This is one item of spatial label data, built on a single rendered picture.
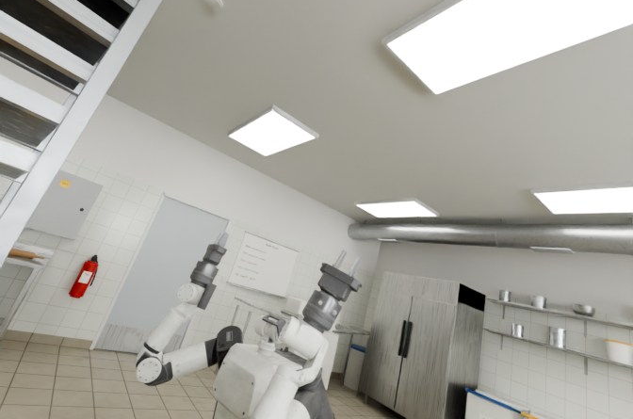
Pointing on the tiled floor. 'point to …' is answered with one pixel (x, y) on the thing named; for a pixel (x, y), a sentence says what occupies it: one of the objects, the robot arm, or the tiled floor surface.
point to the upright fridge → (424, 346)
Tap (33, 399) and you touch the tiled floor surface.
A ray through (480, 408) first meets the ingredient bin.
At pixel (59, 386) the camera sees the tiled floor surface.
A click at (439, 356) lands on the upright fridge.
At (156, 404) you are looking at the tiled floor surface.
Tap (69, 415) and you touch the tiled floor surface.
